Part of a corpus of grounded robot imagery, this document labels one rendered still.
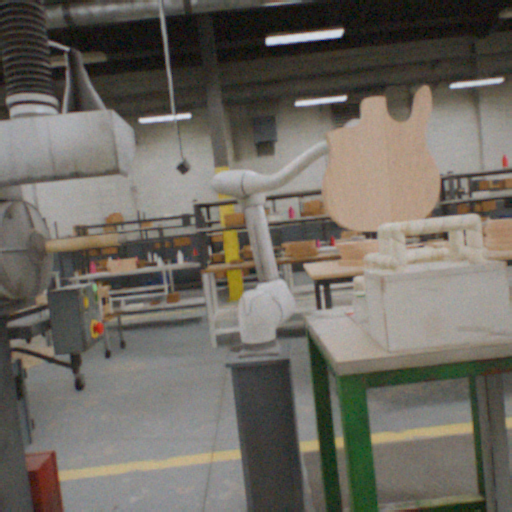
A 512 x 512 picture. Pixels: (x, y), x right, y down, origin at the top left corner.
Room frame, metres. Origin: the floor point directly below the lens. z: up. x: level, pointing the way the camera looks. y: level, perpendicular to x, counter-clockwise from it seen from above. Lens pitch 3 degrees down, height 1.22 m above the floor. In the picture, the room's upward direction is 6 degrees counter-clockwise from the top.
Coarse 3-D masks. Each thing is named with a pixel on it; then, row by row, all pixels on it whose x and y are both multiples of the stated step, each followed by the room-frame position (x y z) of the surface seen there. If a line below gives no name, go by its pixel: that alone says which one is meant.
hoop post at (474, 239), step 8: (480, 224) 0.90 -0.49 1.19; (472, 232) 0.90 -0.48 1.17; (480, 232) 0.90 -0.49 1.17; (472, 240) 0.90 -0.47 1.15; (480, 240) 0.90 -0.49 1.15; (472, 248) 0.90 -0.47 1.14; (480, 248) 0.90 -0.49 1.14; (472, 256) 0.91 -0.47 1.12; (480, 256) 0.90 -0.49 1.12; (472, 264) 0.91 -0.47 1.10
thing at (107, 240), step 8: (48, 240) 1.07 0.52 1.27; (56, 240) 1.06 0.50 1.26; (64, 240) 1.06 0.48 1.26; (72, 240) 1.06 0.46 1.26; (80, 240) 1.06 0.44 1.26; (88, 240) 1.06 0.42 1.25; (96, 240) 1.06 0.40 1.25; (104, 240) 1.06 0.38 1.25; (112, 240) 1.06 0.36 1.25; (48, 248) 1.06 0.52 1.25; (56, 248) 1.06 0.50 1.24; (64, 248) 1.06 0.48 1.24; (72, 248) 1.06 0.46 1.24; (80, 248) 1.07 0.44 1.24; (88, 248) 1.07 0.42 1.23
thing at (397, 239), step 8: (392, 232) 0.91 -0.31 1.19; (400, 232) 0.90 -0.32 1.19; (392, 240) 0.91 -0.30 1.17; (400, 240) 0.90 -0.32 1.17; (392, 248) 0.91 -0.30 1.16; (400, 248) 0.90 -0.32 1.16; (392, 256) 0.91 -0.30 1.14; (400, 256) 0.90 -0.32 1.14; (400, 264) 0.90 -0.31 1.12; (400, 272) 0.90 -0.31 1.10
